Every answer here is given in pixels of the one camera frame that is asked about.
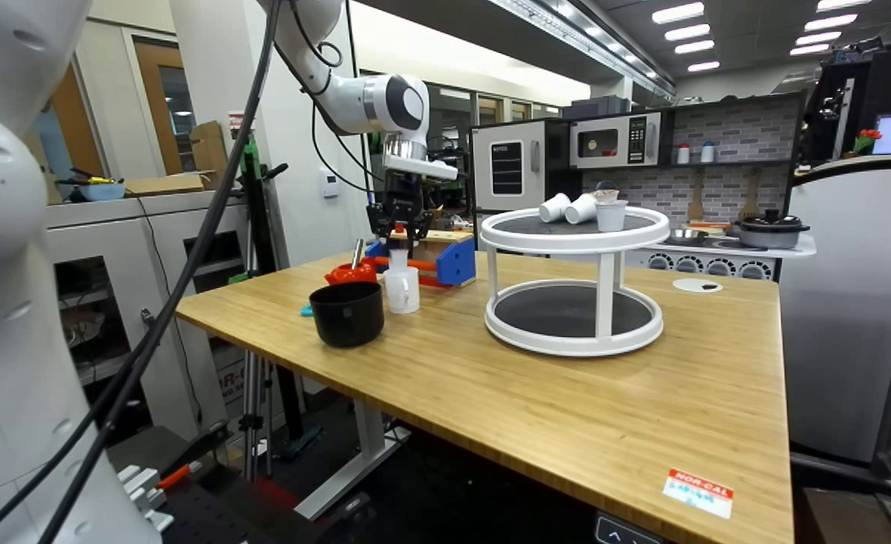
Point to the brown cardboard box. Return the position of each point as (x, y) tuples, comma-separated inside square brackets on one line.
[(175, 182)]

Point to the table height control panel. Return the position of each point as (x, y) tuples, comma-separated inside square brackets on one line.
[(626, 534)]

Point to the blue wooden peg bench toy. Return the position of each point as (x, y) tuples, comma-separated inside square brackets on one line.
[(454, 261)]

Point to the red toy teapot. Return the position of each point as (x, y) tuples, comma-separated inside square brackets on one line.
[(349, 272)]

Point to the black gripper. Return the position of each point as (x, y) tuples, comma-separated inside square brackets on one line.
[(402, 202)]

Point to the toy kitchen sink counter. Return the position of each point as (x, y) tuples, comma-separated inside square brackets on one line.
[(706, 261)]

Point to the red white warning sticker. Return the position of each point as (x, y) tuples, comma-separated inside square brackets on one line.
[(698, 494)]

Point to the white toy microwave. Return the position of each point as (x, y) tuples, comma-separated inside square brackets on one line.
[(613, 141)]

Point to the grey storage cabinet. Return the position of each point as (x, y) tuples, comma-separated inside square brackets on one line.
[(162, 304)]

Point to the dark toy pot with lid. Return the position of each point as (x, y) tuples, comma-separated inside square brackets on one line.
[(769, 232)]

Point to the green black tripod stand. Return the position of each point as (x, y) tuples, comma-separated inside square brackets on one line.
[(254, 304)]

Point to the white wall thermostat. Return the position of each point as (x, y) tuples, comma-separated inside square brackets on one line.
[(331, 185)]

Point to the white two-tier round stand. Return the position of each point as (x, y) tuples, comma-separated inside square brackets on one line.
[(576, 238)]

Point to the grey rounded panel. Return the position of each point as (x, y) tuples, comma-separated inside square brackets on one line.
[(838, 322)]

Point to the white toy kitchen oven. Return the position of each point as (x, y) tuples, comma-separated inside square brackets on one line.
[(508, 169)]

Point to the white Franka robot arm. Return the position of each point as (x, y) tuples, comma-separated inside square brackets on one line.
[(11, 304)]

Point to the white mug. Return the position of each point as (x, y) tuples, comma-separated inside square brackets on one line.
[(402, 294)]

